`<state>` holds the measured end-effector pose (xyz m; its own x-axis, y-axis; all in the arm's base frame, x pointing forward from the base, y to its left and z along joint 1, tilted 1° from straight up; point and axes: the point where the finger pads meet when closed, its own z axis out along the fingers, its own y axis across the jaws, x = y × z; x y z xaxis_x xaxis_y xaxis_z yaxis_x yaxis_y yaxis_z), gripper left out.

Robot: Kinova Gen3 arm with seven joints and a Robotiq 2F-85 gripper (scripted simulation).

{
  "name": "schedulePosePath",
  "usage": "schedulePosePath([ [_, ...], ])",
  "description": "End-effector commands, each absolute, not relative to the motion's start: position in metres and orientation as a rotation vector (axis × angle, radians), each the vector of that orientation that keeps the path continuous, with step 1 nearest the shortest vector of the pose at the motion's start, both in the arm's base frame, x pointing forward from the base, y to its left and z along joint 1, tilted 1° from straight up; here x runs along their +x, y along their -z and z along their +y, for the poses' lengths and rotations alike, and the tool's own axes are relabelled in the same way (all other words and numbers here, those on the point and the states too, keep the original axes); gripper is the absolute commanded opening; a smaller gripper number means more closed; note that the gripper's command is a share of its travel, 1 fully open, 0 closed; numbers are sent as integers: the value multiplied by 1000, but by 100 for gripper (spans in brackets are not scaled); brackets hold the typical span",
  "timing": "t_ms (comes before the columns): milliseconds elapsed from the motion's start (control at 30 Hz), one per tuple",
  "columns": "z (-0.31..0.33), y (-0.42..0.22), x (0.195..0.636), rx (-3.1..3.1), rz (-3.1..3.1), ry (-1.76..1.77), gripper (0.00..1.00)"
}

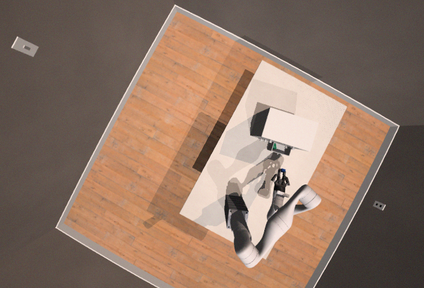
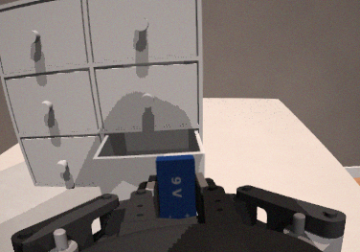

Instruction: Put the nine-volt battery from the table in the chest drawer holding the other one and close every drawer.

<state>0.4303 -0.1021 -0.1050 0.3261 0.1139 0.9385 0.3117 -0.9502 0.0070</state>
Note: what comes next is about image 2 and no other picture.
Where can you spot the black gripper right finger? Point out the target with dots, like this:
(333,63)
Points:
(320,226)

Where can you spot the grey chest of drawers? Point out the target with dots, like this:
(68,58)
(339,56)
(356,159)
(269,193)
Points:
(94,66)

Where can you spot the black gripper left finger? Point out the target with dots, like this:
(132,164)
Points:
(71,231)

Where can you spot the blue nine-volt battery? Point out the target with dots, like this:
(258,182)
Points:
(175,175)

